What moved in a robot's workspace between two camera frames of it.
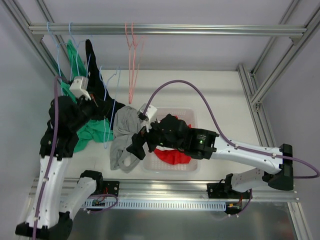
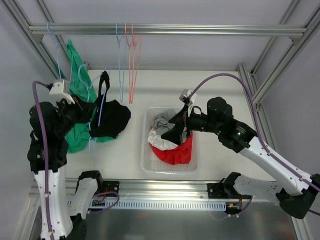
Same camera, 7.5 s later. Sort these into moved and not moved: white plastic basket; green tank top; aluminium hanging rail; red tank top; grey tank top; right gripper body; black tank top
Moved: grey tank top; right gripper body; black tank top
Not moved: green tank top; red tank top; aluminium hanging rail; white plastic basket
